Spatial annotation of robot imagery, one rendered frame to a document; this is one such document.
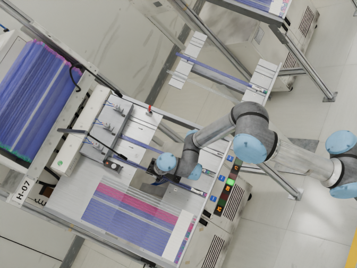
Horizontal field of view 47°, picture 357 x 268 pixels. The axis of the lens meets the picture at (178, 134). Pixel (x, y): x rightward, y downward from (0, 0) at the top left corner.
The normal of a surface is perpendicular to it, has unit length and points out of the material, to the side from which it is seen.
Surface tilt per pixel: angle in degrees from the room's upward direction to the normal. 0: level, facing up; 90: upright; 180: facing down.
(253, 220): 0
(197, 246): 92
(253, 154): 83
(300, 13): 90
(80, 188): 42
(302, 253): 0
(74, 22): 90
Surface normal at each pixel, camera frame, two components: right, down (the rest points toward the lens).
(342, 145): -0.61, -0.61
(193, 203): -0.04, -0.34
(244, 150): -0.28, 0.79
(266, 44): 0.65, 0.04
